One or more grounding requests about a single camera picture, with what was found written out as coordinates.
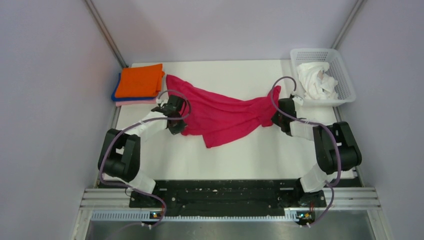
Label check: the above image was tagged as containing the crimson red t-shirt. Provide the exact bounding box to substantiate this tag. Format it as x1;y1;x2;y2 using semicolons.
165;74;281;148

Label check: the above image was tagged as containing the folded blue t-shirt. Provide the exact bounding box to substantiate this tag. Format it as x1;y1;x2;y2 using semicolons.
110;73;157;102

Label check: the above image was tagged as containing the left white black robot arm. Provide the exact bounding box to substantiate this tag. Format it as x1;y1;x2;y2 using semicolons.
97;95;192;207

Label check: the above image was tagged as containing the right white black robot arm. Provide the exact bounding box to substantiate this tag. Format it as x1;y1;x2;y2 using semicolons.
271;98;362;206

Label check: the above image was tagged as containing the folded pink t-shirt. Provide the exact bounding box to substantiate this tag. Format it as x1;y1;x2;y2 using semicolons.
115;98;157;107

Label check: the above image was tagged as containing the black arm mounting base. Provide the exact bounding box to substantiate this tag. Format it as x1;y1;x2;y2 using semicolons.
97;178;362;220

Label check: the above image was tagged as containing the white slotted cable duct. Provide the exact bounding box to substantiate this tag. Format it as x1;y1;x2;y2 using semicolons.
90;210;312;223

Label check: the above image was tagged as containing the white plastic laundry basket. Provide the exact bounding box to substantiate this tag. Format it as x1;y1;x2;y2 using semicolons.
290;48;356;107

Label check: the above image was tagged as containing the folded orange t-shirt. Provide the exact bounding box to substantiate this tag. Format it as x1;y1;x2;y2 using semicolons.
111;63;165;100

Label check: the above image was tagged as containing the crumpled white t-shirt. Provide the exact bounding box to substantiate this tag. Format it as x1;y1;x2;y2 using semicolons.
296;61;339;101

